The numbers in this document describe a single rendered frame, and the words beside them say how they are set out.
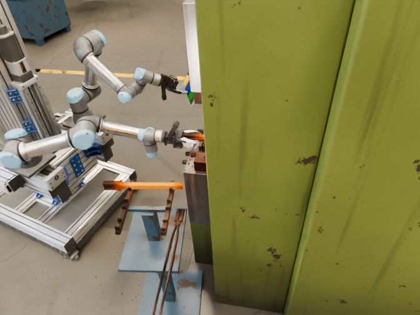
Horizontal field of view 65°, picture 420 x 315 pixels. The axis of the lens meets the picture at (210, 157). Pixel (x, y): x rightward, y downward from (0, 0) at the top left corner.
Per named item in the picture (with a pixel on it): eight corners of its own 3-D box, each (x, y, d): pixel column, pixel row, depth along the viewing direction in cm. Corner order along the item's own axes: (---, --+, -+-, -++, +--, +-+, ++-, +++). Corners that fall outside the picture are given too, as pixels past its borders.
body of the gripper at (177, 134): (185, 140, 200) (167, 139, 202) (184, 129, 194) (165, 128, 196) (182, 149, 194) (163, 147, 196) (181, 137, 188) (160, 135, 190)
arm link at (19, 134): (35, 141, 208) (27, 124, 199) (30, 154, 198) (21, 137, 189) (15, 144, 207) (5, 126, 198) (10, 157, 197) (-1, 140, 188)
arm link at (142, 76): (133, 72, 210) (138, 64, 204) (149, 78, 216) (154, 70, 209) (132, 82, 207) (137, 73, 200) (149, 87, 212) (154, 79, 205)
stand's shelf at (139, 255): (118, 272, 162) (117, 269, 161) (136, 209, 192) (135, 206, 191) (178, 273, 160) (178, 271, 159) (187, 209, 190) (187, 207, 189)
